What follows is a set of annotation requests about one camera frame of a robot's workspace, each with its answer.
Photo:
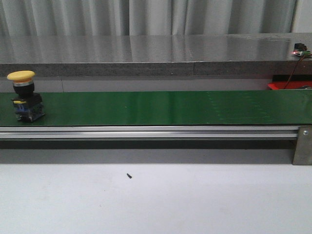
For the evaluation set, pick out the yellow mushroom push button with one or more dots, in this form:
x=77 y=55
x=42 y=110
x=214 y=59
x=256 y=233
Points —
x=28 y=105

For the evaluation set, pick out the grey stone shelf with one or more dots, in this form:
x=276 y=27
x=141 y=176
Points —
x=169 y=56

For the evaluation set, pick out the green conveyor belt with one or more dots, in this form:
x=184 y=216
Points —
x=279 y=107

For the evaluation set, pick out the red plastic bin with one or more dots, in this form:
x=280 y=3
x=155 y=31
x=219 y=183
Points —
x=297 y=82

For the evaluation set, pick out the small green circuit board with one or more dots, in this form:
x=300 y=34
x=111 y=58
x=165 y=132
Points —
x=301 y=50

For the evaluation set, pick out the grey pleated curtain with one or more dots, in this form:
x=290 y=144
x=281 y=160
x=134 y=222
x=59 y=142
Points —
x=144 y=17

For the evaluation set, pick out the aluminium conveyor frame rail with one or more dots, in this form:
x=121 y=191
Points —
x=85 y=132

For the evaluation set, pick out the metal conveyor support bracket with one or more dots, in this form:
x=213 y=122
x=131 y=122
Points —
x=303 y=149

